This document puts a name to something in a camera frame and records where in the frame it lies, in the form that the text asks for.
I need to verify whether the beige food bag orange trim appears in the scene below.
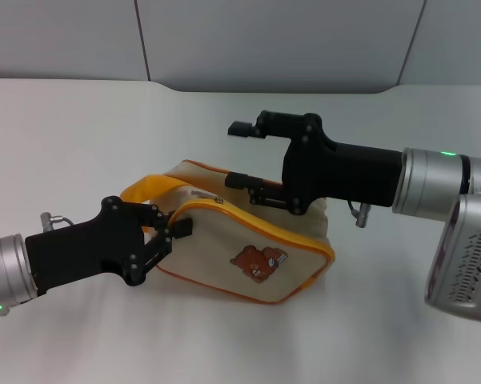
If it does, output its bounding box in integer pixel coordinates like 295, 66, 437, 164
119, 159, 337, 306

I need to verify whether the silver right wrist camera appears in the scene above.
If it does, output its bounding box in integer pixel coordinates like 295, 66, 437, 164
423, 193, 481, 323

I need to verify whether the left gripper cable connector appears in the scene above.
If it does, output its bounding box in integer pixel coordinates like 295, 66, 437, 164
39, 211, 78, 234

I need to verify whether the silver zipper pull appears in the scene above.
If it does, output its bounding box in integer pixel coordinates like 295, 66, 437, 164
190, 189, 226, 206

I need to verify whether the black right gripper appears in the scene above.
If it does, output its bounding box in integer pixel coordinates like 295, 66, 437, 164
225, 110, 405, 216

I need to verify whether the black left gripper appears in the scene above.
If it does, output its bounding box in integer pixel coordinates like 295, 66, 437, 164
24, 195, 194, 298

